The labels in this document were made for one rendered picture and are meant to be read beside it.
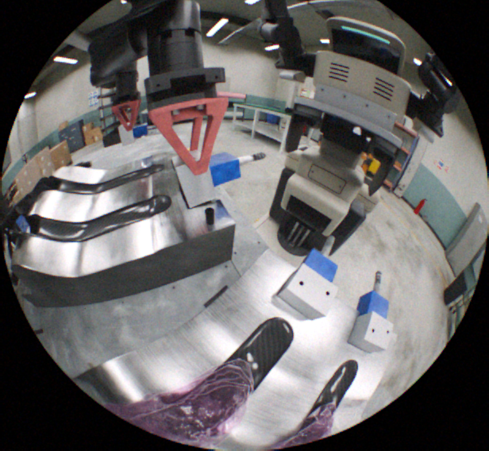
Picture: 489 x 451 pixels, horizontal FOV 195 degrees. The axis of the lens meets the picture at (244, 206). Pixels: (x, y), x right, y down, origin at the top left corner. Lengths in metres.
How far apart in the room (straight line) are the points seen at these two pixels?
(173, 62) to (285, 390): 0.30
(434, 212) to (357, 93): 5.32
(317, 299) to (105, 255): 0.22
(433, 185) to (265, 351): 5.45
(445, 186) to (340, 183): 5.23
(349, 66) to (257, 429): 0.60
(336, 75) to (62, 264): 0.63
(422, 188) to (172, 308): 5.49
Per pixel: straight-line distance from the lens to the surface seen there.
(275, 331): 0.17
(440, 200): 5.60
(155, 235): 0.16
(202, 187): 0.17
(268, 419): 0.17
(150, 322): 0.23
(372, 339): 0.20
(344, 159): 0.48
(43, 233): 0.28
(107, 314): 0.27
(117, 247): 0.18
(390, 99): 0.46
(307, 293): 0.15
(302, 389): 0.19
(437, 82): 0.43
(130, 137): 0.44
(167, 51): 0.16
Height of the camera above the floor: 1.01
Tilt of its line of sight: 41 degrees down
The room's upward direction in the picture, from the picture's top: 9 degrees clockwise
